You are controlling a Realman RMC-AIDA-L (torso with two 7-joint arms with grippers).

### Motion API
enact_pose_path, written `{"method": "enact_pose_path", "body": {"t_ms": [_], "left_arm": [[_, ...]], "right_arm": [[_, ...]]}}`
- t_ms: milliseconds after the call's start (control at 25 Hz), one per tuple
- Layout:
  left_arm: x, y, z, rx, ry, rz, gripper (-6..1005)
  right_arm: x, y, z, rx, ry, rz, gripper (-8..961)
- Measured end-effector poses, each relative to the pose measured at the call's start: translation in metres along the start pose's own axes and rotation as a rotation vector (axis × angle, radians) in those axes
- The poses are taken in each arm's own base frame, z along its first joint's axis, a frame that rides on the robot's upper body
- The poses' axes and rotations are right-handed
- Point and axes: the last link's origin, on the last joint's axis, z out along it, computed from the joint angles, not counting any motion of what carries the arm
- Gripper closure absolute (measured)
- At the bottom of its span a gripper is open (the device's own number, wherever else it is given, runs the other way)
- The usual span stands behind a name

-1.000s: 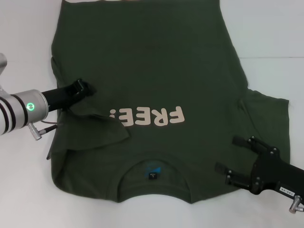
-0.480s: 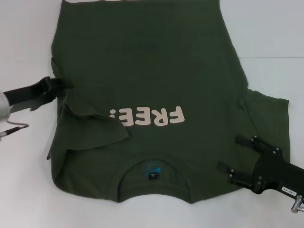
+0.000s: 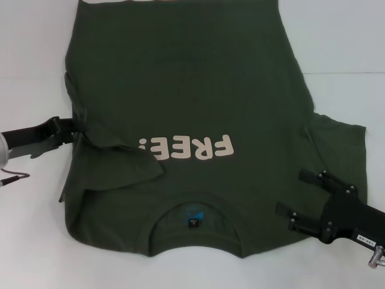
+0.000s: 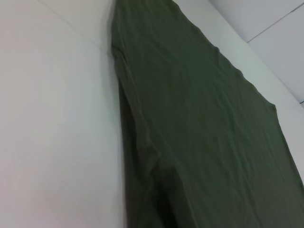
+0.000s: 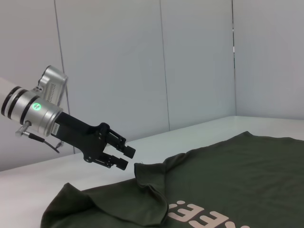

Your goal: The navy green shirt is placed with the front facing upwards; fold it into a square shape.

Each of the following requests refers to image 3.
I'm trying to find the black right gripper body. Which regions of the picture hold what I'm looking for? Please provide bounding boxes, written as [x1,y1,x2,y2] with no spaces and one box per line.
[322,186,385,247]

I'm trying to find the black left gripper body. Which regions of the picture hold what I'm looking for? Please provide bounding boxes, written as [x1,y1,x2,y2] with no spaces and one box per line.
[2,117,61,151]

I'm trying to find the dark green FREE t-shirt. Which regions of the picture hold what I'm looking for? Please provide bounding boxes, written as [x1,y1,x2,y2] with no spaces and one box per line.
[58,0,368,260]

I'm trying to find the silver right wrist angled plug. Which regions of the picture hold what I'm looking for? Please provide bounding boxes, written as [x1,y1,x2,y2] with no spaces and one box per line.
[366,244,385,269]

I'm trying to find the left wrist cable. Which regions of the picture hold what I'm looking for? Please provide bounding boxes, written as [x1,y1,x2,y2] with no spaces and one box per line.
[0,167,31,188]

